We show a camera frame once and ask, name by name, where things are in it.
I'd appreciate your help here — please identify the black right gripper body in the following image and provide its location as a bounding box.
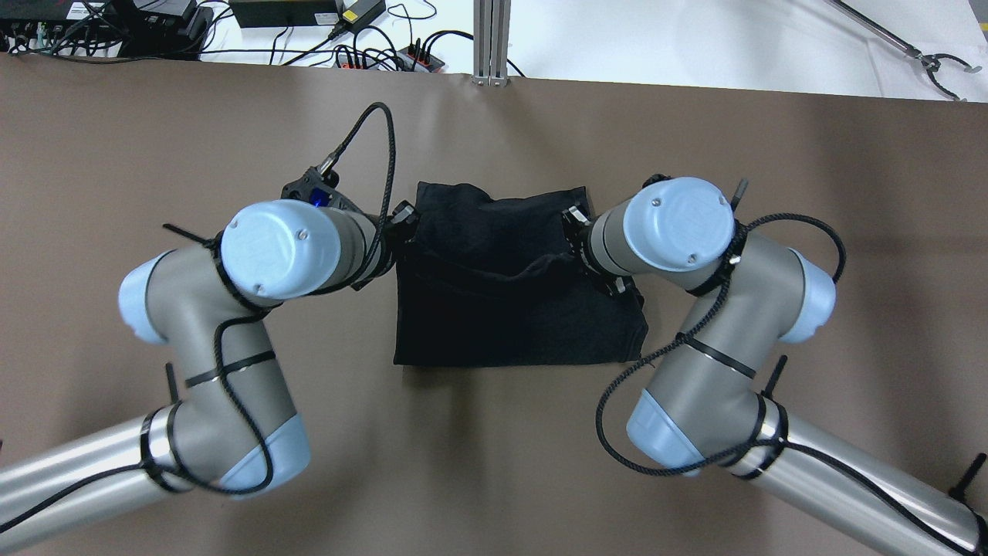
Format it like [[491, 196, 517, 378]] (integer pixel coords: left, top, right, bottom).
[[560, 205, 635, 298]]

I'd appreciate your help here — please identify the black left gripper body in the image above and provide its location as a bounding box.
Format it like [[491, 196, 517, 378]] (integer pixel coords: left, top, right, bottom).
[[281, 168, 410, 290]]

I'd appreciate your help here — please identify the black printed t-shirt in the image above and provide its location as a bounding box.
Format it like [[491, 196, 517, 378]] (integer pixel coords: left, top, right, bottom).
[[393, 182, 648, 368]]

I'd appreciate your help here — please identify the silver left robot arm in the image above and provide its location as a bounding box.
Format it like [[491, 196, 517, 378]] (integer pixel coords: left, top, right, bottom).
[[2, 168, 419, 554]]

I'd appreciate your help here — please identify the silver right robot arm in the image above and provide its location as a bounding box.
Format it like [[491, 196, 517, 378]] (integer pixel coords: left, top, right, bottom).
[[561, 174, 986, 555]]

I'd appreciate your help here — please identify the red black power strip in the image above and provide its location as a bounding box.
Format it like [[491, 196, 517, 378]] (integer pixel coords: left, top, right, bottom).
[[330, 43, 445, 73]]

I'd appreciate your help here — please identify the black power adapter yellow label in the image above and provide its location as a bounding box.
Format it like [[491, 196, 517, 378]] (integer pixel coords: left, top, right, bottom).
[[327, 0, 386, 41]]

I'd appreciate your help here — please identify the black flat box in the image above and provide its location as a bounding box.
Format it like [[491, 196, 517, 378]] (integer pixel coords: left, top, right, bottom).
[[228, 1, 346, 29]]

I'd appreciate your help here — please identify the metal reacher grabber tool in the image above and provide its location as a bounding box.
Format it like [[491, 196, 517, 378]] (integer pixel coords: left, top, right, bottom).
[[825, 1, 983, 102]]

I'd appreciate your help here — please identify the aluminium frame post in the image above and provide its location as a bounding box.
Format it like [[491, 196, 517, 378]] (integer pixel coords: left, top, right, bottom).
[[472, 0, 511, 87]]

